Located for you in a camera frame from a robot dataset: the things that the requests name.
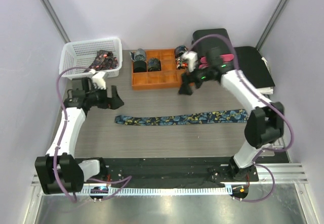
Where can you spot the grey rolled tie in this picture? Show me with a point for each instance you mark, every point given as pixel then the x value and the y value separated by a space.
pixel 138 55

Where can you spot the white slotted cable duct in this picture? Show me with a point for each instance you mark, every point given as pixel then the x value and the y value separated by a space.
pixel 98 190

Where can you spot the blue floral rolled tie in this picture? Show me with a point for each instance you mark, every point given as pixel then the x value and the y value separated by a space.
pixel 180 50

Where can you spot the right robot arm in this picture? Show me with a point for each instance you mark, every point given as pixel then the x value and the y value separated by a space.
pixel 264 125

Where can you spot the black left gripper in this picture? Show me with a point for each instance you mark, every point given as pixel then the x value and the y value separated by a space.
pixel 113 103

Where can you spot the aluminium frame rail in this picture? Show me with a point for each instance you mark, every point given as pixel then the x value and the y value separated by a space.
pixel 185 175

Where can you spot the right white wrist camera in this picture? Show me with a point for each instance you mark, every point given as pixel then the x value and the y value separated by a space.
pixel 191 58

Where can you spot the blue snail pattern tie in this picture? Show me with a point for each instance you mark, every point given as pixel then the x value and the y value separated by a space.
pixel 213 117

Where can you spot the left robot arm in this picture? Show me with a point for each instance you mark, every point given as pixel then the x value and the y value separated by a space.
pixel 58 170

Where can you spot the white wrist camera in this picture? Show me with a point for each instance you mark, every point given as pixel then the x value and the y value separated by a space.
pixel 191 58
pixel 98 79

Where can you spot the dark red dotted tie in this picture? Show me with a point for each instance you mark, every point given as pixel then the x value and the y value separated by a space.
pixel 104 60

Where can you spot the dark blue rolled tie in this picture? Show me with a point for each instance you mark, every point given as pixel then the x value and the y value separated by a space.
pixel 153 64

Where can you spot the black rolled tie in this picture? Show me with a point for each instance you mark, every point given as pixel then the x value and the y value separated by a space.
pixel 139 66

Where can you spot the orange floral rolled tie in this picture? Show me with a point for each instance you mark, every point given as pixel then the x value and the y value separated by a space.
pixel 181 63

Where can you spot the orange wooden divider tray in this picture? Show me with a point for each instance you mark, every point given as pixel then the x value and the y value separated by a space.
pixel 168 77

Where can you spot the black pink drawer unit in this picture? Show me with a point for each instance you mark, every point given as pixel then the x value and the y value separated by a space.
pixel 203 42

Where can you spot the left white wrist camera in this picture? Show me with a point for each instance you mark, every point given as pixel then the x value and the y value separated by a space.
pixel 98 79

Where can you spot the white plastic basket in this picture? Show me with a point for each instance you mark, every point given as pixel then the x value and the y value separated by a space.
pixel 79 55

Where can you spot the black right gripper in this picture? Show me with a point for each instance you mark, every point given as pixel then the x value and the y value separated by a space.
pixel 186 78

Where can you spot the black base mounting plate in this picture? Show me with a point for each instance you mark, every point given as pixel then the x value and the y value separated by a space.
pixel 171 161

